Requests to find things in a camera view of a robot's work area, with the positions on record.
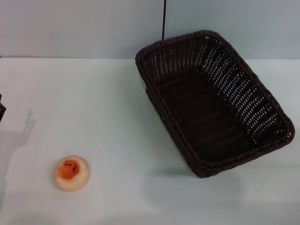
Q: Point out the dark brown woven basket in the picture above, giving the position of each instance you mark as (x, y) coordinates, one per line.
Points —
(199, 110)

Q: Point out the round bun with red topping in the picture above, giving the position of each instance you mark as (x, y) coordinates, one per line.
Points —
(70, 180)

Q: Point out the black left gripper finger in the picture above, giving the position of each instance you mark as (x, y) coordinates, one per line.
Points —
(2, 113)

